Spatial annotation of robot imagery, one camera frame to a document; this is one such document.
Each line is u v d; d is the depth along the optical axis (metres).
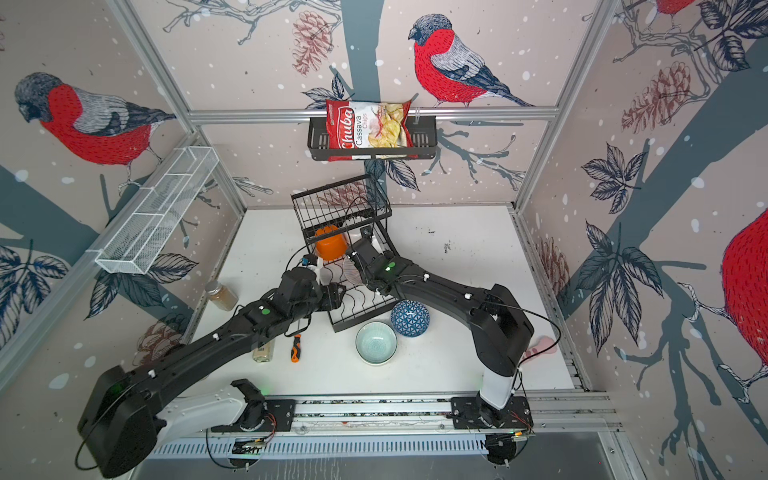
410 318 0.90
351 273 0.88
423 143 0.93
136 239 0.73
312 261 0.74
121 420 0.39
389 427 0.73
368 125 0.88
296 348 0.83
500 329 0.45
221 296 0.88
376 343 0.82
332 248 1.02
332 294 0.75
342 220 1.13
